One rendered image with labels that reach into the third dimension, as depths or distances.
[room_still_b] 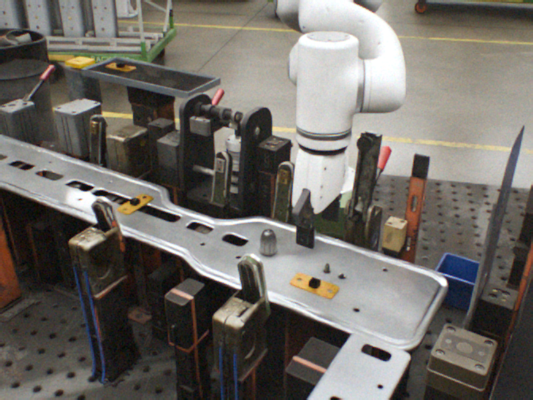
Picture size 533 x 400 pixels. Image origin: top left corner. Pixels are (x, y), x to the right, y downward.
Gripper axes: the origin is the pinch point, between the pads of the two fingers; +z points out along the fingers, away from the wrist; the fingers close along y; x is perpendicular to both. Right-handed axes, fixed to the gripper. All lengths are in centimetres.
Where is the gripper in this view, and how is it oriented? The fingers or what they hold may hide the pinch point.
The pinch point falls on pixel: (318, 227)
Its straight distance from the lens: 97.0
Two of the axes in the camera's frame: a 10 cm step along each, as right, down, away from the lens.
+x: 8.6, 2.6, -4.5
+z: 0.0, 8.7, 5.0
